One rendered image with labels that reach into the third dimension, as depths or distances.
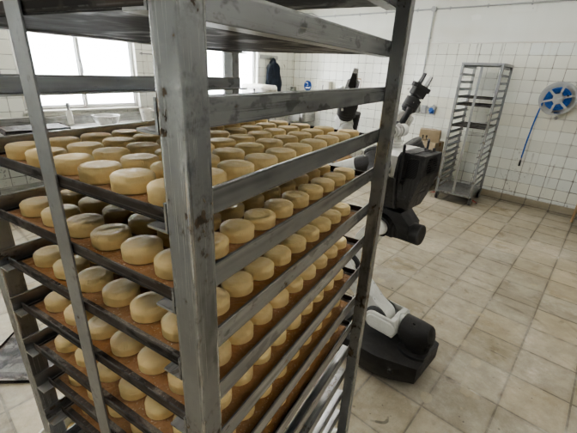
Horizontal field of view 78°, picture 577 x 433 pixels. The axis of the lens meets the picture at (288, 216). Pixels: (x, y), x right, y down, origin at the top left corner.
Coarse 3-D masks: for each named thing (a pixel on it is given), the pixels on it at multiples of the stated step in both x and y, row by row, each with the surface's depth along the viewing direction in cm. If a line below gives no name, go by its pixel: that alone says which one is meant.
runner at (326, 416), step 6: (342, 390) 112; (336, 396) 113; (330, 402) 111; (336, 402) 108; (330, 408) 109; (324, 414) 107; (330, 414) 104; (324, 420) 105; (318, 426) 103; (324, 426) 102; (318, 432) 98
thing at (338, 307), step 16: (336, 304) 96; (320, 336) 86; (304, 352) 80; (288, 368) 76; (80, 384) 69; (272, 384) 72; (272, 400) 68; (112, 416) 63; (256, 416) 65; (128, 432) 61; (240, 432) 62
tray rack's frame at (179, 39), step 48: (192, 0) 25; (192, 48) 26; (192, 96) 27; (48, 144) 40; (192, 144) 29; (0, 192) 57; (48, 192) 44; (192, 192) 30; (0, 240) 58; (192, 240) 31; (0, 288) 62; (192, 288) 33; (192, 336) 36; (96, 384) 55; (192, 384) 38; (48, 432) 75; (192, 432) 42
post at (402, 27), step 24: (408, 0) 70; (408, 24) 71; (384, 96) 78; (384, 120) 79; (384, 144) 81; (384, 168) 82; (384, 192) 86; (360, 264) 94; (360, 288) 96; (360, 312) 98; (360, 336) 101
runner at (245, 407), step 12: (348, 288) 89; (336, 300) 83; (324, 312) 77; (312, 324) 72; (300, 336) 69; (300, 348) 70; (288, 360) 66; (276, 372) 62; (264, 384) 59; (252, 396) 56; (240, 408) 54; (228, 420) 52; (240, 420) 55; (228, 432) 52
